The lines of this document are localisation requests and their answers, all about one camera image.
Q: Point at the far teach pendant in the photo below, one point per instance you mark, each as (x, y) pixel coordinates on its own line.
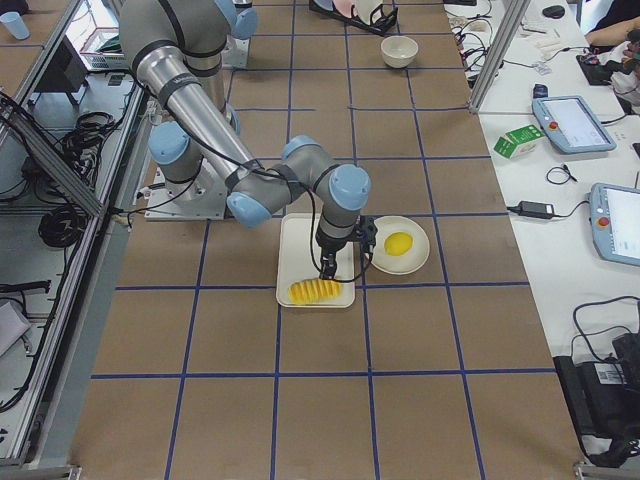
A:
(571, 126)

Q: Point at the cream plate in rack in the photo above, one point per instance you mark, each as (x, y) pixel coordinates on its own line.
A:
(368, 11)

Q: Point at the near teach pendant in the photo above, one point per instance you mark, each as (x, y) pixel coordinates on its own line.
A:
(614, 218)

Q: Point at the yellow lemon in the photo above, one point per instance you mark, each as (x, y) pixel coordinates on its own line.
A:
(398, 244)

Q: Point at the green white carton box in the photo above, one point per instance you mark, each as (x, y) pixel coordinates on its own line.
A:
(517, 142)

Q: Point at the black dish rack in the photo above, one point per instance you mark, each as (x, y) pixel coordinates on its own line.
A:
(381, 27)

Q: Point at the white plate with lemon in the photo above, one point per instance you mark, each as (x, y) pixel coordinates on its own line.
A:
(411, 261)

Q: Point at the black power adapter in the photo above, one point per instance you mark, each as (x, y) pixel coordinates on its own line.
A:
(536, 210)

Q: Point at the cream bowl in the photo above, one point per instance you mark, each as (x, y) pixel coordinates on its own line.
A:
(398, 51)

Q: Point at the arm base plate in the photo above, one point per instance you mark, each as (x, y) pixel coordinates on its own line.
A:
(235, 53)
(201, 199)

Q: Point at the pink plate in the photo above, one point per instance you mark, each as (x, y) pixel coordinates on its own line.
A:
(346, 8)

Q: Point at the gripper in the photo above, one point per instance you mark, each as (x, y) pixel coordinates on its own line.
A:
(330, 249)

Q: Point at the blue plate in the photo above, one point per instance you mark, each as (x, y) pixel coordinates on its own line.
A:
(326, 5)

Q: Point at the aluminium frame post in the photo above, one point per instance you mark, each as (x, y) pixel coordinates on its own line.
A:
(506, 31)

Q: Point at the white rectangular tray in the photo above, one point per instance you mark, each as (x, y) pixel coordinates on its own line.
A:
(299, 254)

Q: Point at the blue paper cup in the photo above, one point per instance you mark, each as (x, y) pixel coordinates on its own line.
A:
(15, 25)

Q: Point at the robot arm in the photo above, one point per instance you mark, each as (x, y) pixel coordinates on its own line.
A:
(242, 19)
(170, 47)

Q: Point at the teach pendant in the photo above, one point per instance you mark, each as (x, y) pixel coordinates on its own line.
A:
(571, 126)
(614, 218)

